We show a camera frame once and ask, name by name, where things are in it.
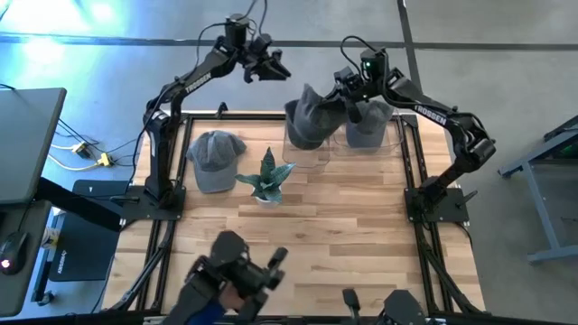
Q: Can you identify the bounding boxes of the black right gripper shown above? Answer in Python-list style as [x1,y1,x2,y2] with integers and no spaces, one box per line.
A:
[321,66,369,125]

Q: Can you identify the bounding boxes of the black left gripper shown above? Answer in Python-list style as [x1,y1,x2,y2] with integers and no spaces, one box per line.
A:
[243,33,293,85]

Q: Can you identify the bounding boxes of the dark green baseball cap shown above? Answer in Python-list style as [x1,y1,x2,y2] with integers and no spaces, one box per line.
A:
[284,83,349,151]

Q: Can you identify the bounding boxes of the light blue-grey baseball cap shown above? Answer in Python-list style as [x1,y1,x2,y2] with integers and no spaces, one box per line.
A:
[345,99,395,149]

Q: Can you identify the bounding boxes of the grey baseball cap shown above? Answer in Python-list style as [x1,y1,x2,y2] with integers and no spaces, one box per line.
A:
[185,129,248,195]

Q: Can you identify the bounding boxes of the snake plant in white pot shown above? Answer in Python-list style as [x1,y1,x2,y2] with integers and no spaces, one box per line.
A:
[234,146,297,209]

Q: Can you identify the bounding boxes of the person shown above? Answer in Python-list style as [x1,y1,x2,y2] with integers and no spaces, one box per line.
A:
[186,282,249,325]

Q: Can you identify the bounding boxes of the black desk leg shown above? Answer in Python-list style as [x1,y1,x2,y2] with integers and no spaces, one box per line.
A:
[35,177,126,232]

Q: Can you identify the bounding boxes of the grey desk top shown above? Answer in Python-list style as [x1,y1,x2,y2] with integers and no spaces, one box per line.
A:
[0,88,68,207]

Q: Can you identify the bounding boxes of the black box with white logo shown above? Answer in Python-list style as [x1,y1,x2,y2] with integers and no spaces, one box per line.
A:
[49,179,131,283]

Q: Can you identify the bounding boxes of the black computer mouse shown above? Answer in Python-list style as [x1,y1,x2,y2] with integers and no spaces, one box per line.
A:
[0,230,29,276]

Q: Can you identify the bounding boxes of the dark desk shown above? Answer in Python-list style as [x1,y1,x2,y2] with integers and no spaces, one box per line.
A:
[0,200,53,317]

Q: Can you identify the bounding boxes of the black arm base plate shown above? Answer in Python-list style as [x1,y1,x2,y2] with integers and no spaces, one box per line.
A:
[117,184,187,222]
[403,186,471,224]

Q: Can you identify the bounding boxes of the grey desk frame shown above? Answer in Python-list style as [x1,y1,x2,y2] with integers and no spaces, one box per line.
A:
[498,115,578,266]

